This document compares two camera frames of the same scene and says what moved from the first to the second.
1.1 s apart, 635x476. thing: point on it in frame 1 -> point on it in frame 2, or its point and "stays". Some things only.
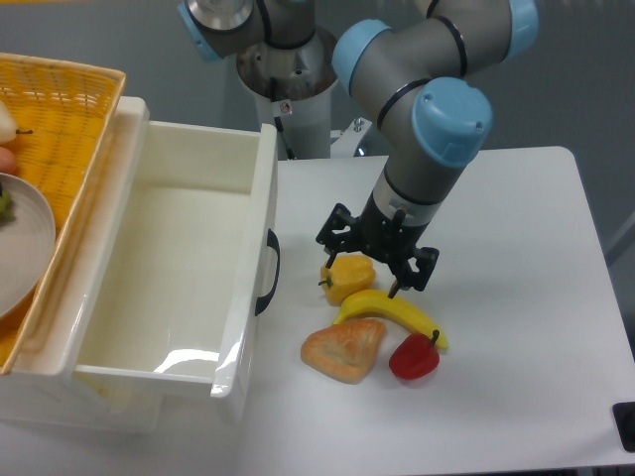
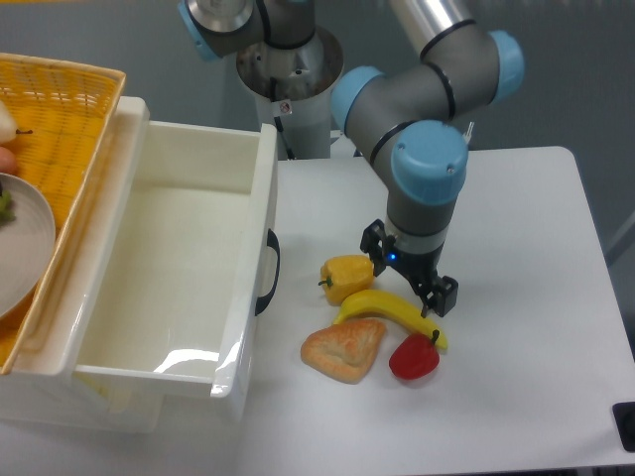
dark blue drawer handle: x=272 y=242 stays
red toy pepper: x=415 y=356 stays
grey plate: x=27 y=243 stays
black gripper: x=390 y=241 -> x=420 y=268
